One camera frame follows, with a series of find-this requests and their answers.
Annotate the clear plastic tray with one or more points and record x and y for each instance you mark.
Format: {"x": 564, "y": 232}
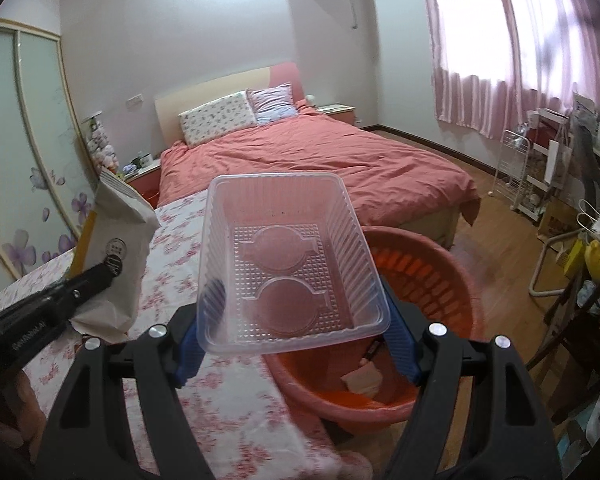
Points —
{"x": 290, "y": 260}

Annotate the wall socket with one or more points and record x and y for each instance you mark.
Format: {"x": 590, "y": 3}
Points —
{"x": 135, "y": 100}

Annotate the pink nightstand with mugs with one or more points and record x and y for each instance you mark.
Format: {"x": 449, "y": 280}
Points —
{"x": 145, "y": 180}

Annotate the person's left hand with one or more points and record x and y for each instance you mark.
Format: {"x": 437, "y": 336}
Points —
{"x": 22, "y": 405}

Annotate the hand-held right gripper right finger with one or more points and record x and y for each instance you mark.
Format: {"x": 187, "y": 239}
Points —
{"x": 405, "y": 345}

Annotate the pink curtain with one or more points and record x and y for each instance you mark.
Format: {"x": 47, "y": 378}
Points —
{"x": 520, "y": 35}

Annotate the beige and pink headboard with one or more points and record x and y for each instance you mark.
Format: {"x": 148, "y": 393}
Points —
{"x": 205, "y": 90}

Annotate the striped pillow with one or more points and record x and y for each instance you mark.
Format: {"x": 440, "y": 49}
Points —
{"x": 272, "y": 105}

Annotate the red plastic basket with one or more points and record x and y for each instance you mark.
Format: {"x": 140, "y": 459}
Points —
{"x": 430, "y": 270}

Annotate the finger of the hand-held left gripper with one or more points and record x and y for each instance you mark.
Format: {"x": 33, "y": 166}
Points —
{"x": 92, "y": 280}

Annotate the small white gift bag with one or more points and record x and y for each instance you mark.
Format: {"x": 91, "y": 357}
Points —
{"x": 597, "y": 220}

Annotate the bed with pink duvet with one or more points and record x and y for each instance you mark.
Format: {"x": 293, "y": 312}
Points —
{"x": 330, "y": 160}

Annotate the floral tablecloth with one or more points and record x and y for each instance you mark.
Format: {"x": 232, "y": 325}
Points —
{"x": 240, "y": 410}

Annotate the white paper bag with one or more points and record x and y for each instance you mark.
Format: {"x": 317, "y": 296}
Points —
{"x": 125, "y": 230}

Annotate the plush toy bouquet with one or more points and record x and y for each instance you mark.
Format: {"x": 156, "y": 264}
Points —
{"x": 102, "y": 142}

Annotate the floral pillow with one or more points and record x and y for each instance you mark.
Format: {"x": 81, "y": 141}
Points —
{"x": 217, "y": 117}

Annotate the white metal frame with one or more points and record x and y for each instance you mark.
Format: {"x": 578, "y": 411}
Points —
{"x": 540, "y": 270}

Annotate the wardrobe with flower doors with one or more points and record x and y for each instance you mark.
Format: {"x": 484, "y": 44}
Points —
{"x": 25, "y": 160}

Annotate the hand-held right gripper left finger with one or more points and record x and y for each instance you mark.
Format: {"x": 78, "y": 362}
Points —
{"x": 187, "y": 355}

